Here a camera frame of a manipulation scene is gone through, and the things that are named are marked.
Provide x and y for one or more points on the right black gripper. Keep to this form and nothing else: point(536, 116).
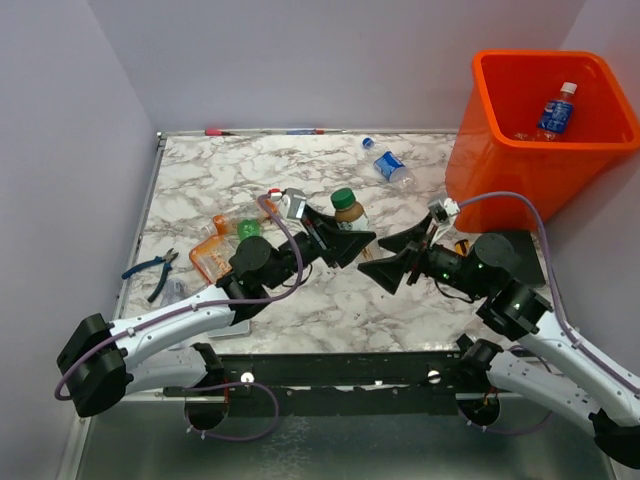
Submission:
point(389, 272)

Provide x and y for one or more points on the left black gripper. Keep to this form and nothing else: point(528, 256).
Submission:
point(329, 241)

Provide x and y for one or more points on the green cap tea bottle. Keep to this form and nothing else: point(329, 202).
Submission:
point(349, 213)

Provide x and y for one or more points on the green plastic bottle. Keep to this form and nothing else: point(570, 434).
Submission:
point(248, 228)

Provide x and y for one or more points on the large orange label bottle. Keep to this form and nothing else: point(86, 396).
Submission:
point(211, 257)

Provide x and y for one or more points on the small blue label bottle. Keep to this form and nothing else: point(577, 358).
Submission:
point(556, 115)

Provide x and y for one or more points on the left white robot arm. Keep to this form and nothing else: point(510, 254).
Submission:
point(100, 361)

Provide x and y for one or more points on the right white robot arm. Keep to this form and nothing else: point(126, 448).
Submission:
point(591, 390)

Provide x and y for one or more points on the orange plastic bin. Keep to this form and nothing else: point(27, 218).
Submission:
point(510, 89)

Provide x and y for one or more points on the yellow pencil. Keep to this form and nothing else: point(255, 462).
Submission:
point(462, 247)

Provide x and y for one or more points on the orange label crushed bottle left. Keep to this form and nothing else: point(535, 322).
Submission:
point(227, 223)

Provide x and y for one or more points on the blue red pen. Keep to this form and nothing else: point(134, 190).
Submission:
point(314, 131)

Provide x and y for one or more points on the black box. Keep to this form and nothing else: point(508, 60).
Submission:
point(528, 270)

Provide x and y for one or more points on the clear water bottle left edge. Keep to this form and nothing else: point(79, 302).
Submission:
point(175, 290)

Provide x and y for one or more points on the red marker pen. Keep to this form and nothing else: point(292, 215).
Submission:
point(217, 133)

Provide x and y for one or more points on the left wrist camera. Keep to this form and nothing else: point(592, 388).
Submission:
point(290, 202)

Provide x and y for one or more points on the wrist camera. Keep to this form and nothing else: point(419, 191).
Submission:
point(444, 212)
point(290, 202)

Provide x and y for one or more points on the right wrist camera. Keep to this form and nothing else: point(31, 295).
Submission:
point(444, 212)

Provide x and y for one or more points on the black base frame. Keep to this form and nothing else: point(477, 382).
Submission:
point(348, 384)

